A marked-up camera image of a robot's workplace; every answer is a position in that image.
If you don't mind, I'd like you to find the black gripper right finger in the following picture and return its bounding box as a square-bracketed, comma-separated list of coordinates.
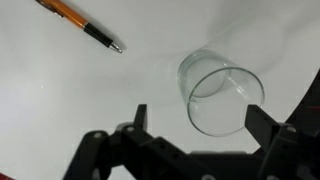
[244, 104, 320, 180]

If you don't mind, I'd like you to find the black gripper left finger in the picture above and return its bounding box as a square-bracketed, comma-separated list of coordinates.
[63, 103, 214, 180]

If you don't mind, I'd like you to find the clear glass cup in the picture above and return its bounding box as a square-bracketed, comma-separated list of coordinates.
[176, 49, 266, 138]

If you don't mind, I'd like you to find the orange and black pen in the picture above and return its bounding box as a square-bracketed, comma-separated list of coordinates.
[34, 0, 124, 54]

